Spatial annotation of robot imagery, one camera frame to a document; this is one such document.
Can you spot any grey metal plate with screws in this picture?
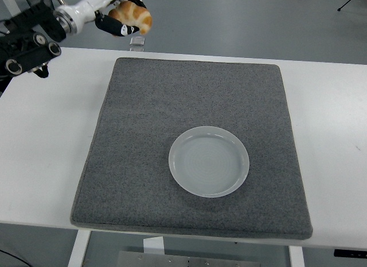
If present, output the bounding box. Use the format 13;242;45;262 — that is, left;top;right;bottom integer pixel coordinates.
116;250;261;267

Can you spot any black label strip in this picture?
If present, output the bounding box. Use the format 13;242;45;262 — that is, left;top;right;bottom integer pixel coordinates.
333;249;367;258

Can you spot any grey felt mat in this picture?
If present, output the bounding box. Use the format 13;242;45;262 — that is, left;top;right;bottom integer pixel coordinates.
70;57;313;241

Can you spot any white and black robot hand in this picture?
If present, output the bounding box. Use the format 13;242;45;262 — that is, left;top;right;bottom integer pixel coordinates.
66;0;147;38

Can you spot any white desk leg frame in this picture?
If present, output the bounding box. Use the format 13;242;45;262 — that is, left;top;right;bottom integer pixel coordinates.
0;0;21;17

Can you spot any thin black floor cable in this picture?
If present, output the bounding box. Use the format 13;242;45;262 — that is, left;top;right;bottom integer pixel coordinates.
0;247;29;267

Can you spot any white bracket under table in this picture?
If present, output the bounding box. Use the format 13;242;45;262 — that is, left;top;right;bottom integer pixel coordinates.
143;237;165;255

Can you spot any white table leg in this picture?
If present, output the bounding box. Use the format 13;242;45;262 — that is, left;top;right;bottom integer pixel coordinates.
67;229;92;267
288;245;306;267

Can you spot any black tripod leg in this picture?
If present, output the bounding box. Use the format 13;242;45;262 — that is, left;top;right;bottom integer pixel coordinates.
337;0;364;12

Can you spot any golden croissant bread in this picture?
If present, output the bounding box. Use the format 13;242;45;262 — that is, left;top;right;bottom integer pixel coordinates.
108;0;154;36

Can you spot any pale grey round plate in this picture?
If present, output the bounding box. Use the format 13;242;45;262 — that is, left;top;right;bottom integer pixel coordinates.
168;125;250;198

